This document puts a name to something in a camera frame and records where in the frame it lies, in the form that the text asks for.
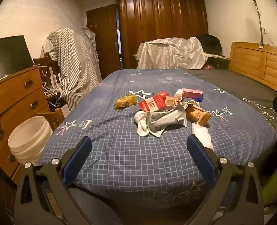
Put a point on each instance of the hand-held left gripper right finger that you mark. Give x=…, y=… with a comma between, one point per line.
x=200, y=157

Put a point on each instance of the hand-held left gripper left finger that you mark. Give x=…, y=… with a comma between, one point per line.
x=78, y=154

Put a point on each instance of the brown paper box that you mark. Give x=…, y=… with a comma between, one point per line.
x=199, y=116

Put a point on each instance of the grey white cloth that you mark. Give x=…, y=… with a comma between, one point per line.
x=166, y=119

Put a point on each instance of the white plastic bucket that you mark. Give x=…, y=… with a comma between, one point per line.
x=28, y=143

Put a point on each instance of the white face mask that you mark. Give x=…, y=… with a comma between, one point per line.
x=191, y=103

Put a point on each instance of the red white carton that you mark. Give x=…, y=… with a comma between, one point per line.
x=152, y=104

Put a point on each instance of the clear plastic bag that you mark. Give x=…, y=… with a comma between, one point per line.
x=201, y=133

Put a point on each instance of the small light wooden chair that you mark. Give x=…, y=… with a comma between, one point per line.
x=56, y=118

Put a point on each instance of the dark grey bed sheet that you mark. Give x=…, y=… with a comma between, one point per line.
x=234, y=84

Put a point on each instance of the blue checked blanket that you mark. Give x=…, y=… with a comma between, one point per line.
x=129, y=145

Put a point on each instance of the wooden headboard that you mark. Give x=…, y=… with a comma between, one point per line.
x=251, y=61

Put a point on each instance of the small blue object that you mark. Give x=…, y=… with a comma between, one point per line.
x=199, y=99

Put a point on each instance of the pink box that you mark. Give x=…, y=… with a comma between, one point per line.
x=192, y=93

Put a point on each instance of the long white box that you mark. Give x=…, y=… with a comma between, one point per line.
x=178, y=93

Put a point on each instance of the rolled white sock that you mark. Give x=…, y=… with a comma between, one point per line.
x=142, y=124

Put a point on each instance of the yellow plastic bag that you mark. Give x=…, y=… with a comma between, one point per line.
x=124, y=102

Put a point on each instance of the red apple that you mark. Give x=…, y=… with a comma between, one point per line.
x=164, y=95

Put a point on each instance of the dark nightstand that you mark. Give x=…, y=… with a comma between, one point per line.
x=222, y=62

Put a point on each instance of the green cloth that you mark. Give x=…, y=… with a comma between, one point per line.
x=276, y=182

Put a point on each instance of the white router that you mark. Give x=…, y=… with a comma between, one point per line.
x=55, y=78

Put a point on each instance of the pink red packet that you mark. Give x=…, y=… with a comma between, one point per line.
x=208, y=67

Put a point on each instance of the metal pole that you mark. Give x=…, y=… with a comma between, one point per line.
x=258, y=16

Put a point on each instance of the black cloth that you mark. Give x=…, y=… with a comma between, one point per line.
x=211, y=44

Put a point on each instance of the wooden dresser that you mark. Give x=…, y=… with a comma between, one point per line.
x=9, y=91

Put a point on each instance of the dark wooden chair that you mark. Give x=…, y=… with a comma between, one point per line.
x=43, y=62

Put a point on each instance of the striped shirt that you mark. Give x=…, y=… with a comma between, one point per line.
x=63, y=51

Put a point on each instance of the striped hanging garment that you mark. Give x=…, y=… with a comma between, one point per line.
x=90, y=49

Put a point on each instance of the white satin cloth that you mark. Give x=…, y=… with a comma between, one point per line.
x=169, y=54

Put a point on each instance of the wooden door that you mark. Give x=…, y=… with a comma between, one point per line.
x=103, y=39

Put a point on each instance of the black flat screen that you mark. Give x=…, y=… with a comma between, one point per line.
x=5, y=56

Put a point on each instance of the wooden wardrobe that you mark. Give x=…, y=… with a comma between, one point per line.
x=164, y=16

